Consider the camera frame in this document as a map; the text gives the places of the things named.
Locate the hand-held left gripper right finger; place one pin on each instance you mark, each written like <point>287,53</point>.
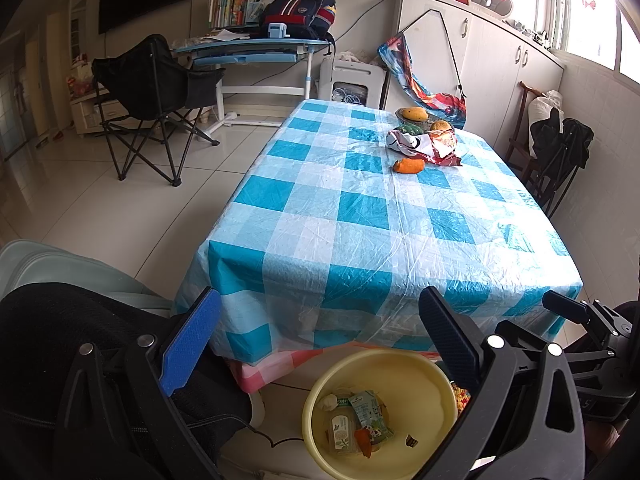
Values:
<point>450,342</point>

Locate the yellow fruit toy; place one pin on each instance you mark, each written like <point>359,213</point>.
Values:
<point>419,123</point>

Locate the window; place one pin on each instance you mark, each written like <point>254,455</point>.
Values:
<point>595,20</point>

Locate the red orange snack bag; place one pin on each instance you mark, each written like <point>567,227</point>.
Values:
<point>442,147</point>

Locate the yellow plastic basin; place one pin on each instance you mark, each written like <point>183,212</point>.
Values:
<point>430,395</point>

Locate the yellow orange fruit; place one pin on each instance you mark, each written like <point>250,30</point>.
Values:
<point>441,125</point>

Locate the white printed plastic wrapper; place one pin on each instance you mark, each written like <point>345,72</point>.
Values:
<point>407,141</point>

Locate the small light blue device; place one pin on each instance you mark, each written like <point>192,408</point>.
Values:
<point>276,30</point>

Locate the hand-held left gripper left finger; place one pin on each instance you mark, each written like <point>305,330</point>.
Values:
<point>192,340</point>

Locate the yellow mango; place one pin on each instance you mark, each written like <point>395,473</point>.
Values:
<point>412,113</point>

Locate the blue study desk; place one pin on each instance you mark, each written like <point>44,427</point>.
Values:
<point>245,50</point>

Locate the white bag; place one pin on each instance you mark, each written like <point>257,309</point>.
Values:
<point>544,107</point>

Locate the blue checkered tablecloth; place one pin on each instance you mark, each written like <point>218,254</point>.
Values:
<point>380,240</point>

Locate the white television stand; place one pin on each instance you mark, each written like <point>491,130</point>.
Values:
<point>92,110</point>

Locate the dark wooden chair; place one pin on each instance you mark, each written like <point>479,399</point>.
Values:
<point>520,150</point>

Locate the row of books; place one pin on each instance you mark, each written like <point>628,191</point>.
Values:
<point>227,7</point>

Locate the green white milk carton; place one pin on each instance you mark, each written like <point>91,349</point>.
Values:
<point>370,410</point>

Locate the small dark wrapper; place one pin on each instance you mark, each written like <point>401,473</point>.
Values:
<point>411,441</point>

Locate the black folding chair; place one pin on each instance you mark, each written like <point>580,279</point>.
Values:
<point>145,75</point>

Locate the black textured cloth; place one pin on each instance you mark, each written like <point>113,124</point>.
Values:
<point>50,320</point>

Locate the white power strip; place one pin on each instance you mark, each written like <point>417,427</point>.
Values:
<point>262,475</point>

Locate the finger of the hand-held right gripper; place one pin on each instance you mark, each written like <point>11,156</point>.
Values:
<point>565,307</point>
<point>520,334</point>

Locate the colourful printed bag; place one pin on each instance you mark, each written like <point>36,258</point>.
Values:
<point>460,396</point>

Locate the person's right hand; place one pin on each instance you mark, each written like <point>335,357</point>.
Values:
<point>602,442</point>

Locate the clear plastic bottle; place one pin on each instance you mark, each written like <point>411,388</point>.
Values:
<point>341,432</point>

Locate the white tissue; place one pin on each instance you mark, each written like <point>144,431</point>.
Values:
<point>328,402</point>

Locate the colourful hanging bag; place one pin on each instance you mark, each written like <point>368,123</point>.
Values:
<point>415,80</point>

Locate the white cabinet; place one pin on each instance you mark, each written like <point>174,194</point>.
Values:
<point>495,70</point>

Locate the green vegetable toy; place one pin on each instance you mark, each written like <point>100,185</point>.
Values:
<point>412,129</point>

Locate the dark blue red backpack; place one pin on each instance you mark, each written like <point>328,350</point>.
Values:
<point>297,15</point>

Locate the pale green chair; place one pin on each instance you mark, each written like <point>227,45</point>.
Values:
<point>50,265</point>

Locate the pink checkered tablecloth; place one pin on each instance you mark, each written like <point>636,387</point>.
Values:
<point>270,367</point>

